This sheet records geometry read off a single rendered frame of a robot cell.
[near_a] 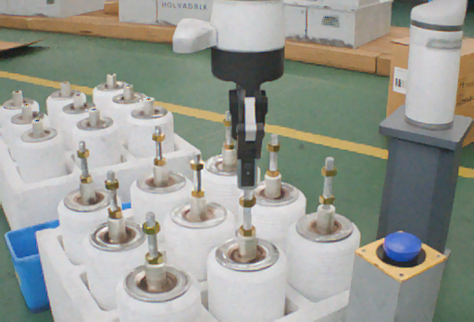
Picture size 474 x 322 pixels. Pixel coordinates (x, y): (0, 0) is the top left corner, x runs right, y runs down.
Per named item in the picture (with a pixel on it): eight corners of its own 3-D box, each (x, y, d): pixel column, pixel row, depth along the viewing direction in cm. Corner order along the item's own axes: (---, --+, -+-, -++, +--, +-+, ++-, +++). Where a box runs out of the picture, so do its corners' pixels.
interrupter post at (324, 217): (330, 225, 76) (333, 203, 74) (335, 234, 73) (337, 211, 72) (313, 226, 75) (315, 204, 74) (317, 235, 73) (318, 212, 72)
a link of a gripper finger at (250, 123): (237, 90, 58) (236, 101, 60) (238, 133, 56) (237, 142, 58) (261, 90, 58) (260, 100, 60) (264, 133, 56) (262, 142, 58)
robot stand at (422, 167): (386, 239, 119) (402, 104, 108) (450, 255, 112) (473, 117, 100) (361, 273, 107) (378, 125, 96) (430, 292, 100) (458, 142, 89)
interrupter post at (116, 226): (105, 239, 72) (102, 216, 71) (118, 231, 74) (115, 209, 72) (118, 245, 71) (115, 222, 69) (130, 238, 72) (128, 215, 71)
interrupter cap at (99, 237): (77, 241, 71) (76, 236, 71) (117, 218, 77) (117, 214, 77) (118, 261, 67) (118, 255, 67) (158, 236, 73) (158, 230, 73)
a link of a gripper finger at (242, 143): (236, 120, 56) (234, 144, 62) (236, 138, 56) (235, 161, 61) (265, 120, 56) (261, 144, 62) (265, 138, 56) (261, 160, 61)
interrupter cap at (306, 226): (345, 214, 78) (345, 210, 78) (359, 242, 71) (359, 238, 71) (291, 217, 78) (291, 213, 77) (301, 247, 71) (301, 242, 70)
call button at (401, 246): (400, 243, 59) (403, 227, 58) (427, 259, 56) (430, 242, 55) (373, 255, 57) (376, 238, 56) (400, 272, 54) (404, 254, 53)
